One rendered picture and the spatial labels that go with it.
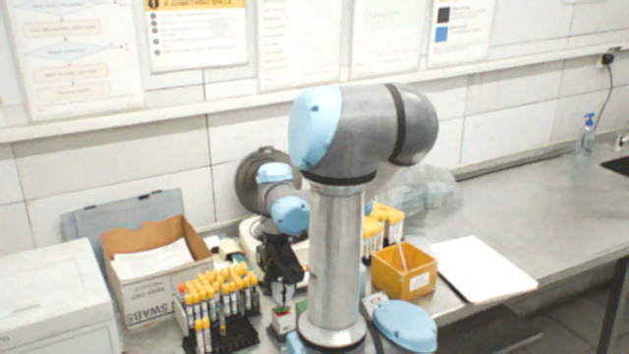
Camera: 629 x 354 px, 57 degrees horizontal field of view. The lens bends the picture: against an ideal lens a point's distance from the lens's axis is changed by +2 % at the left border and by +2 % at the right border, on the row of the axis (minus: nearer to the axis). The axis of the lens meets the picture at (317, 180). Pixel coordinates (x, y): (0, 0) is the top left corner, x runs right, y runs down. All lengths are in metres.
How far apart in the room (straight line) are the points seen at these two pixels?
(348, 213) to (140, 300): 0.81
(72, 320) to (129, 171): 0.68
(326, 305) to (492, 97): 1.62
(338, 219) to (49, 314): 0.57
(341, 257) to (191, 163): 0.99
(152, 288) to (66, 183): 0.41
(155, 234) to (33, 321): 0.69
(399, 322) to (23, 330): 0.66
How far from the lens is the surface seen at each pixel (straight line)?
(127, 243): 1.77
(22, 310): 1.20
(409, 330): 1.02
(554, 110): 2.71
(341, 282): 0.91
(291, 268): 1.28
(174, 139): 1.76
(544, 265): 1.88
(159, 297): 1.55
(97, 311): 1.18
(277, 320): 1.42
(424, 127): 0.84
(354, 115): 0.79
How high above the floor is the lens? 1.81
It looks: 24 degrees down
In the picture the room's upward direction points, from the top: straight up
